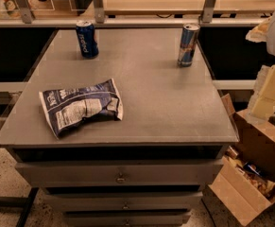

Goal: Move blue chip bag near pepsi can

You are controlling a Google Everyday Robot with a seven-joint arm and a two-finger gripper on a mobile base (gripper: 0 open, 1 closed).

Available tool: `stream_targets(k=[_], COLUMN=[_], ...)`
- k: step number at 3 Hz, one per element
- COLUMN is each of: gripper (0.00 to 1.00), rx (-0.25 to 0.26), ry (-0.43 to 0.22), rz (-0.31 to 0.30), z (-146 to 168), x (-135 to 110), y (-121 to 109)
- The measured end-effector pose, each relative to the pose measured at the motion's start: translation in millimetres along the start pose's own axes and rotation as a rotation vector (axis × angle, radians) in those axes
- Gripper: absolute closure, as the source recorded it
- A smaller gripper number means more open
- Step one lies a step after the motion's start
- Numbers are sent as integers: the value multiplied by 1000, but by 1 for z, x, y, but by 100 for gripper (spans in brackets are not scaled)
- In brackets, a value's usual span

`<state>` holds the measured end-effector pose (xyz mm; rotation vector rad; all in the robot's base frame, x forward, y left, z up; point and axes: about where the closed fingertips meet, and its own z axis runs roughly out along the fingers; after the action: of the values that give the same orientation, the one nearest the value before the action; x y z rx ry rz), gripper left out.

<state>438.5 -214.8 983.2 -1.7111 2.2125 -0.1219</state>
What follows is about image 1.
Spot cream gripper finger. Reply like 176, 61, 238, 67
248, 64, 275, 121
246, 18, 271, 43

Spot blue chip bag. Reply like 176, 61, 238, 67
39, 79, 124, 138

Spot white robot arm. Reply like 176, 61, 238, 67
246, 11, 275, 120

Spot blue silver red bull can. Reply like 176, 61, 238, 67
178, 24, 200, 67

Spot blue pepsi can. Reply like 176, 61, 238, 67
76, 21, 99, 59

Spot open cardboard box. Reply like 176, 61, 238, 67
210, 95, 275, 226

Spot snack items in box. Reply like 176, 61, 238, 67
225, 146, 275, 201

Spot grey drawer cabinet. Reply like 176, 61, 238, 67
0, 28, 237, 227

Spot top drawer knob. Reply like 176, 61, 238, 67
115, 173, 126, 184

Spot drawer knob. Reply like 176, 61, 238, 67
122, 203, 129, 211
115, 173, 126, 184
124, 219, 130, 227

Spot middle drawer knob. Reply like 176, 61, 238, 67
122, 203, 129, 211

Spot bottom drawer knob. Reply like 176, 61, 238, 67
124, 219, 130, 227

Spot grey metal rail frame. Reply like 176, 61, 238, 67
0, 0, 275, 27

